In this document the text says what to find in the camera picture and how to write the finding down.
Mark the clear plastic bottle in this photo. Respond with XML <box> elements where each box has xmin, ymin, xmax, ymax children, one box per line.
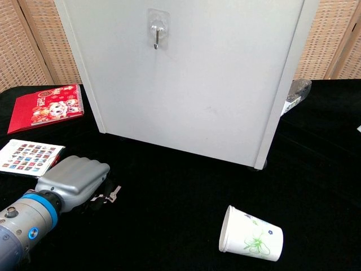
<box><xmin>281</xmin><ymin>78</ymin><xmax>312</xmax><ymax>115</ymax></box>

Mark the white sticker sheet booklet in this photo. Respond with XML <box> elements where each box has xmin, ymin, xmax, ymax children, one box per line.
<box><xmin>0</xmin><ymin>138</ymin><xmax>67</xmax><ymax>179</ymax></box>

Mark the clear adhesive metal hook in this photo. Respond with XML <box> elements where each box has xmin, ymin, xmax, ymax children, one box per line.
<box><xmin>147</xmin><ymin>8</ymin><xmax>172</xmax><ymax>51</ymax></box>

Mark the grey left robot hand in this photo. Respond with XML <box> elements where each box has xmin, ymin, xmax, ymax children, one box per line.
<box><xmin>34</xmin><ymin>155</ymin><xmax>115</xmax><ymax>214</ymax></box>

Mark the wicker folding screen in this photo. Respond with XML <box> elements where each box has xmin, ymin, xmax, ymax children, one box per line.
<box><xmin>0</xmin><ymin>0</ymin><xmax>83</xmax><ymax>93</ymax></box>
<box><xmin>292</xmin><ymin>0</ymin><xmax>361</xmax><ymax>82</ymax></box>

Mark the white floral paper cup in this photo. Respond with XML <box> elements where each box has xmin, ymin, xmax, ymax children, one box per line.
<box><xmin>218</xmin><ymin>204</ymin><xmax>284</xmax><ymax>263</ymax></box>

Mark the small metal key bunch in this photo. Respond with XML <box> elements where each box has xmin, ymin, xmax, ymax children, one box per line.
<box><xmin>90</xmin><ymin>185</ymin><xmax>122</xmax><ymax>204</ymax></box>

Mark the red spiral desk calendar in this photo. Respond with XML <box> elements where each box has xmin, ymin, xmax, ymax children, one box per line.
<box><xmin>7</xmin><ymin>84</ymin><xmax>85</xmax><ymax>135</ymax></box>

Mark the black tablecloth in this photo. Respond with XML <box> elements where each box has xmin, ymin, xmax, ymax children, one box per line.
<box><xmin>0</xmin><ymin>78</ymin><xmax>361</xmax><ymax>271</ymax></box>

